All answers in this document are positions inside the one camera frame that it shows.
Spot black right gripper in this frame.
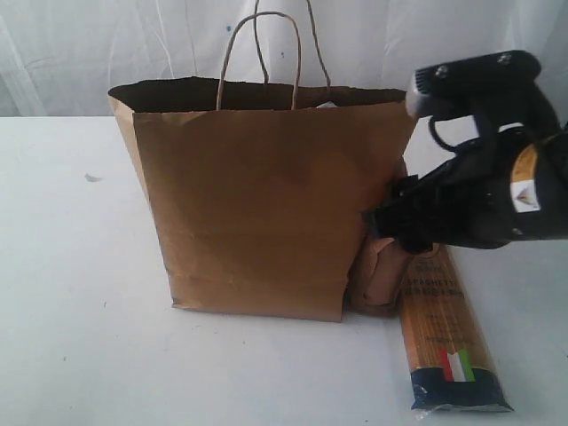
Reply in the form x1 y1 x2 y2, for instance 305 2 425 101
362 50 567 253

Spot brown paper bag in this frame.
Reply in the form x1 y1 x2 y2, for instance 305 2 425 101
107 0 418 325

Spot brown orange snack pouch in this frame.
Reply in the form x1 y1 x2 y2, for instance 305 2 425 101
343 233 414 318

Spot spaghetti pasta package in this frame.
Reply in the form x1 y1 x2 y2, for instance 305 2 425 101
400 246 513 413

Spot blue white milk carton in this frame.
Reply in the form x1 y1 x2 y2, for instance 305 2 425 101
316 101 337 109

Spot white backdrop curtain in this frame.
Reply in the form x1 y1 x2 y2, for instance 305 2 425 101
1 1 567 118

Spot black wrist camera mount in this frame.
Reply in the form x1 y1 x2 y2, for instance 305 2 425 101
428 83 561 154

